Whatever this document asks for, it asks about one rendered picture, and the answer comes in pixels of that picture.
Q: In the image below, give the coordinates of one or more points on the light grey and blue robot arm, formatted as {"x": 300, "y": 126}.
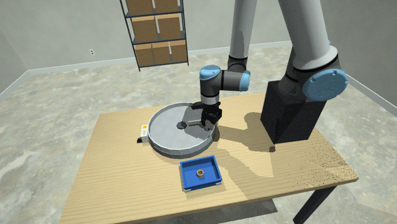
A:
{"x": 313, "y": 71}

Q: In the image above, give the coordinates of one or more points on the blue open crate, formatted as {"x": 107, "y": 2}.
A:
{"x": 211, "y": 173}

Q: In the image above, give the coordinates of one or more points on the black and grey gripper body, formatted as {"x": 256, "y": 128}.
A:
{"x": 212, "y": 112}

